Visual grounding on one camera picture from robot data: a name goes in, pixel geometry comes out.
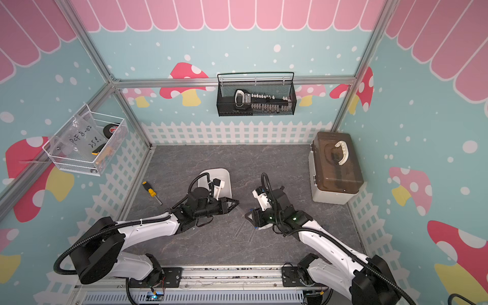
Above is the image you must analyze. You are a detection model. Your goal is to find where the black tape roll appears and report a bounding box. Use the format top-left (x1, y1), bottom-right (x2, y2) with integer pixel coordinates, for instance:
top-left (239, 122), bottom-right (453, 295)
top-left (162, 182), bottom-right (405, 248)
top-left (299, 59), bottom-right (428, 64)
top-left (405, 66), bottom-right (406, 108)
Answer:
top-left (103, 123), bottom-right (119, 139)

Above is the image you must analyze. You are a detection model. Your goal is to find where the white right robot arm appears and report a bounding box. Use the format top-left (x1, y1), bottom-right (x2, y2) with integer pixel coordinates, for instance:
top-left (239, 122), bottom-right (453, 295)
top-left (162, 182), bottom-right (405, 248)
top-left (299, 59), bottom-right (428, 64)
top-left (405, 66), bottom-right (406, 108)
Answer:
top-left (247, 187), bottom-right (415, 304)

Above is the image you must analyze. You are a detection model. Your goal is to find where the black socket tool set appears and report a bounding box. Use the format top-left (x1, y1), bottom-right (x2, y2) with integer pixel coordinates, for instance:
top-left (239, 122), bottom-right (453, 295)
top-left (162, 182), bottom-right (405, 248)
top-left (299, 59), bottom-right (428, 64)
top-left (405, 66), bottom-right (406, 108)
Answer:
top-left (232, 90), bottom-right (294, 115)

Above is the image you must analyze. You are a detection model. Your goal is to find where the yellow black screwdriver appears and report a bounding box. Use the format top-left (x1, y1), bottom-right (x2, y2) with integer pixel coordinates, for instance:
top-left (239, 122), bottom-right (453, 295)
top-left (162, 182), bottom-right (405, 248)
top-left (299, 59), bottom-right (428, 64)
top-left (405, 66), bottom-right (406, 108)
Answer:
top-left (142, 181), bottom-right (163, 205)

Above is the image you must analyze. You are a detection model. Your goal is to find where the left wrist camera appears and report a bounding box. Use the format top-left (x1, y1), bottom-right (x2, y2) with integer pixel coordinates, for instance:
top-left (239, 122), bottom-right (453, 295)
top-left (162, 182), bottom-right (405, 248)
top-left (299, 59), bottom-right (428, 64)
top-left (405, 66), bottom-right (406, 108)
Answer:
top-left (209, 178), bottom-right (225, 200)

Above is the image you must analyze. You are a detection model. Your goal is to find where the clear labelled plastic bag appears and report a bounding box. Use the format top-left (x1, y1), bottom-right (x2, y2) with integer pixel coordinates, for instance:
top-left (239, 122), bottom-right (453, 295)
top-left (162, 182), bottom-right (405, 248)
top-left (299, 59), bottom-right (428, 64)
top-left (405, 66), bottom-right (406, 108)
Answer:
top-left (50, 112), bottom-right (108, 162)

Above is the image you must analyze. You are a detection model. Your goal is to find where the brown lidded storage box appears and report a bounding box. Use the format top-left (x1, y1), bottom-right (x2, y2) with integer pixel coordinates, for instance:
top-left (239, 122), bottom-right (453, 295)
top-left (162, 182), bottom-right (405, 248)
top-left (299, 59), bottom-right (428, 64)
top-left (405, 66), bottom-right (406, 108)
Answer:
top-left (308, 132), bottom-right (364, 205)

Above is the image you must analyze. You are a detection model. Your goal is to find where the white wire wall basket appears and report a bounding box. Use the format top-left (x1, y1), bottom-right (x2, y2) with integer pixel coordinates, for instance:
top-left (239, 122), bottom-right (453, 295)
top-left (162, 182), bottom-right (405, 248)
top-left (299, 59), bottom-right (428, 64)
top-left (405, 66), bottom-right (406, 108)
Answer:
top-left (43, 104), bottom-right (128, 177)

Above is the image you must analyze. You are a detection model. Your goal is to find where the black wire mesh basket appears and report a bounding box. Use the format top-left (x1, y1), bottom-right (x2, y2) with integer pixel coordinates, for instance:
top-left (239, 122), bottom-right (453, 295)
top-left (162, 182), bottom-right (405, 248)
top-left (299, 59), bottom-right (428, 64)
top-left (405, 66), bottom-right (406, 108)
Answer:
top-left (216, 72), bottom-right (297, 117)

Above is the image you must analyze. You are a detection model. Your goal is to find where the white rectangular plastic tray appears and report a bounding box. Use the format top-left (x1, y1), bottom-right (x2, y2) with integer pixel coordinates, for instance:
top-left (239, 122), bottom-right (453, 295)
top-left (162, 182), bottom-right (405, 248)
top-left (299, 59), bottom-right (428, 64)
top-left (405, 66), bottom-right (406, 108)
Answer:
top-left (202, 169), bottom-right (232, 199)

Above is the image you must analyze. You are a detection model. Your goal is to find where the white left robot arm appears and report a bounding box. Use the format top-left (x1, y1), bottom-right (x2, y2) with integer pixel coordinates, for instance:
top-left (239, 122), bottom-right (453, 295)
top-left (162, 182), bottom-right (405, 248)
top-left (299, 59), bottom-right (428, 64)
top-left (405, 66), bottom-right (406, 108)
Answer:
top-left (53, 188), bottom-right (240, 287)

